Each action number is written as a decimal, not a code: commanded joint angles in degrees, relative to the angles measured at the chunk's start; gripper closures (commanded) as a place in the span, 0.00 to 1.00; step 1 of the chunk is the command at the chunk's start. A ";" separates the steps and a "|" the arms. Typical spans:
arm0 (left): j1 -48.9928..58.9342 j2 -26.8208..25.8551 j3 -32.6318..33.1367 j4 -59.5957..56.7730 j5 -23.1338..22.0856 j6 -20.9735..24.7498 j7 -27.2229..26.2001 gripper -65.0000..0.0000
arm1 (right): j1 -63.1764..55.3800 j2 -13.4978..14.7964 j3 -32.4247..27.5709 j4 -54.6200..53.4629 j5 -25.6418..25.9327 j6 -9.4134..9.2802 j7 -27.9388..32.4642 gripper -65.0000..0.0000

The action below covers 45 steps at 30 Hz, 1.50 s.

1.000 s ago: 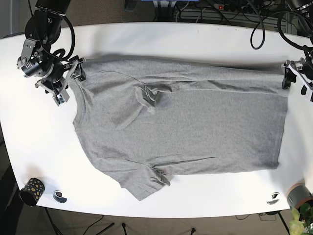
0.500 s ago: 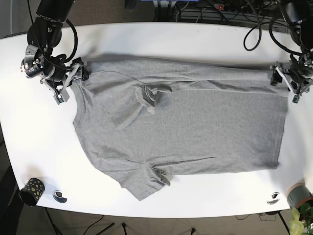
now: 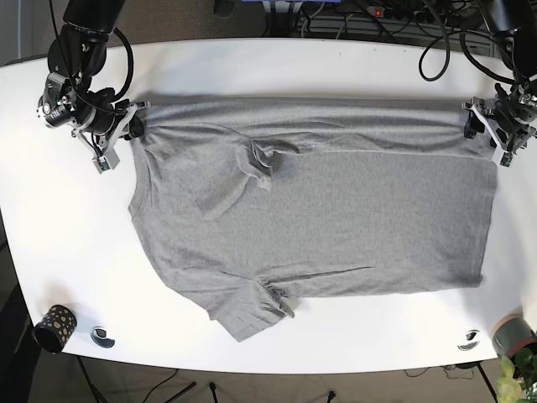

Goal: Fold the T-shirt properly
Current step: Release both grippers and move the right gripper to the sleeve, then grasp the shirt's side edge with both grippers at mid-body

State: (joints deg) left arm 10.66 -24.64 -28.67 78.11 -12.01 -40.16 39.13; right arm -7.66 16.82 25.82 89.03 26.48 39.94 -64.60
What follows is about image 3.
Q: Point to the black dotted cup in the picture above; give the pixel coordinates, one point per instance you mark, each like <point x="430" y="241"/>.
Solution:
<point x="55" y="329"/>

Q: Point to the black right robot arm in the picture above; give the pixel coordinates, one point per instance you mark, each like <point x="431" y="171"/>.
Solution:
<point x="78" y="53"/>

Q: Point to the green potted plant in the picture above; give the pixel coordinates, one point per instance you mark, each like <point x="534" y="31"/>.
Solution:
<point x="518" y="380"/>

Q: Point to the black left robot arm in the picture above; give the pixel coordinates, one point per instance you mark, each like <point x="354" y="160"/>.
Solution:
<point x="511" y="26"/>

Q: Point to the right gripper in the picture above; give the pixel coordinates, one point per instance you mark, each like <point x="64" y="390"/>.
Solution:
<point x="127" y="127"/>

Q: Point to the light grey printed T-shirt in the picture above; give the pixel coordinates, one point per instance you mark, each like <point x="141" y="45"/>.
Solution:
<point x="242" y="204"/>

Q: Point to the grey plant pot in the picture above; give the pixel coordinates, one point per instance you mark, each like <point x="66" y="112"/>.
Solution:
<point x="511" y="334"/>

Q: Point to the left silver table grommet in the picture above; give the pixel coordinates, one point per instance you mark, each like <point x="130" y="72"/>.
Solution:
<point x="100" y="337"/>

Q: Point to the silver table grommet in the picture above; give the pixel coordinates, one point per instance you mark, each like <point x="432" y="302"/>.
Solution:
<point x="470" y="340"/>
<point x="100" y="337"/>

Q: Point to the right silver table grommet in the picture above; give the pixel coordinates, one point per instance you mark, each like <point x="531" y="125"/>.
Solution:
<point x="470" y="340"/>

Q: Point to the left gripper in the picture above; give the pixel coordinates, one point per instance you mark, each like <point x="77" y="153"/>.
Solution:
<point x="506" y="120"/>

